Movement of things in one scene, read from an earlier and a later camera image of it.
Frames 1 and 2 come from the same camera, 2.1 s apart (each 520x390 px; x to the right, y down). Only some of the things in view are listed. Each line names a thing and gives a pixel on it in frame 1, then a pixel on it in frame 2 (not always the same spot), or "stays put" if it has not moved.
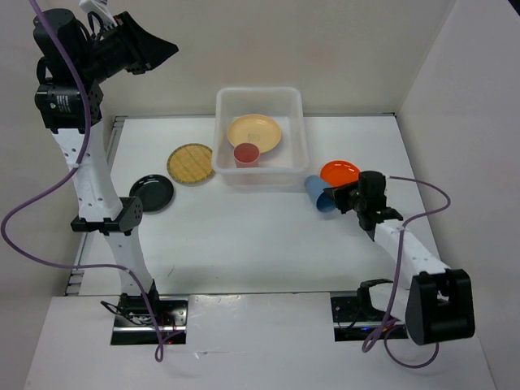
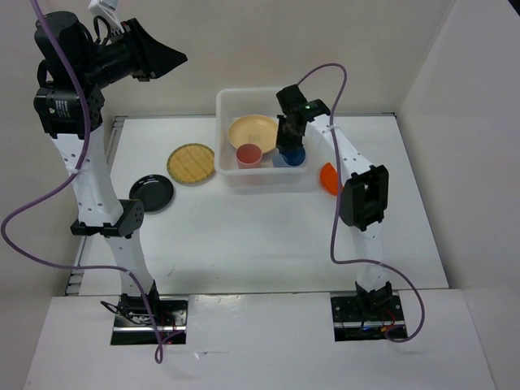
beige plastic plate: x=260 y=130 stays put
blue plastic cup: x=324 y=200 to x=291 y=158
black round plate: x=154 y=192 stays put
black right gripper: x=340 y=192 to x=283 y=144
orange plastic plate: x=339 y=173 stays put
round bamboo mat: x=189 y=162 stays put
